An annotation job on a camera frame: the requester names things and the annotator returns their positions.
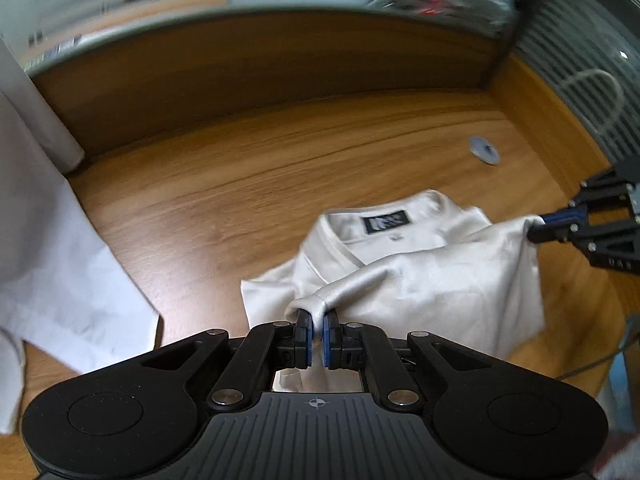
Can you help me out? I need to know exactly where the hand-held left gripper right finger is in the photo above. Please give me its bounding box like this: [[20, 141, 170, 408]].
[[321, 312, 503, 413]]

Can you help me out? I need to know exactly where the grey desk grommet cap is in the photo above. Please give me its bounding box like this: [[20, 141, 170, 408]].
[[469, 136, 502, 165]]

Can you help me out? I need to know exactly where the white paper bag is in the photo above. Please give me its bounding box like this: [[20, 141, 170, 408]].
[[560, 70, 626, 151]]

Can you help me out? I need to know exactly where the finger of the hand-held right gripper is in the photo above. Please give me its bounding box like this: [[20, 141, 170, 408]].
[[539, 167, 635, 228], [527, 220, 640, 275]]

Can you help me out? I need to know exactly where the glass desk partition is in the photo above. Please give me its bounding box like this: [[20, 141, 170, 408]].
[[487, 0, 640, 171], [0, 0, 548, 163]]

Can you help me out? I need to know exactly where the white shirt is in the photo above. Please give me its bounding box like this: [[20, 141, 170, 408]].
[[0, 35, 162, 433]]

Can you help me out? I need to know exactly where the cream satin shirt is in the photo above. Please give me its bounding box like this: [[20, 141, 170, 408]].
[[240, 189, 546, 393]]

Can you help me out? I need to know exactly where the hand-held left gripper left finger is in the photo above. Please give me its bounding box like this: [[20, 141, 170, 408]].
[[125, 310, 316, 413]]

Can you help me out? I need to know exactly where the grey cable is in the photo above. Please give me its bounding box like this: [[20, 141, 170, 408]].
[[555, 310, 640, 381]]

